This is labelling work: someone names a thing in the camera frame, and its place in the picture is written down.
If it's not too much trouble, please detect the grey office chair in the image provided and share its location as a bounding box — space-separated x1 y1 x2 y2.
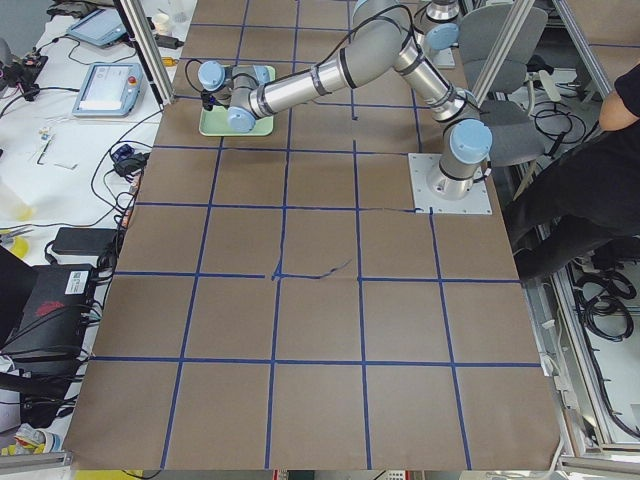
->
458 2 548 168

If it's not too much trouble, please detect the black computer box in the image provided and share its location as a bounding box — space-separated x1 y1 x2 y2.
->
1 248 97 361

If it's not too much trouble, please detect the person in black clothes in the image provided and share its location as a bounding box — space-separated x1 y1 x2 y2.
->
503 65 639 281

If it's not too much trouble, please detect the teach pendant far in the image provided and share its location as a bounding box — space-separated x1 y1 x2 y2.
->
67 9 127 48

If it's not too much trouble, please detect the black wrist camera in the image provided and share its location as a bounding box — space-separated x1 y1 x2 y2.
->
200 90 216 111

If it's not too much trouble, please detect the aluminium frame post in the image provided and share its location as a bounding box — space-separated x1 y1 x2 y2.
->
114 0 174 106

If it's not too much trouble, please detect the light green tray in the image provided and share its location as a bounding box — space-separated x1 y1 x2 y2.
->
198 61 275 137

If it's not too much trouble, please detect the gold metal cylinder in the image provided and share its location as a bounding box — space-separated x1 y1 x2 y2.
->
162 57 179 67

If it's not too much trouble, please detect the black power brick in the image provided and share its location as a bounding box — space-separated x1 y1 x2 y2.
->
51 227 116 256

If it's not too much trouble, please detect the teach pendant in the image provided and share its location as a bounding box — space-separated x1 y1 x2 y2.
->
72 63 143 117
67 9 127 48

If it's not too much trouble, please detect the black power adapter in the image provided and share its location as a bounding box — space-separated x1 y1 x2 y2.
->
154 34 184 49

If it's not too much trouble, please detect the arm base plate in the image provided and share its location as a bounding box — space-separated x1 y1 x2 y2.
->
408 153 493 215
428 47 456 69

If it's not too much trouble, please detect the teach pendant near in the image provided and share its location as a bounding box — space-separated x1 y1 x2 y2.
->
72 63 143 117

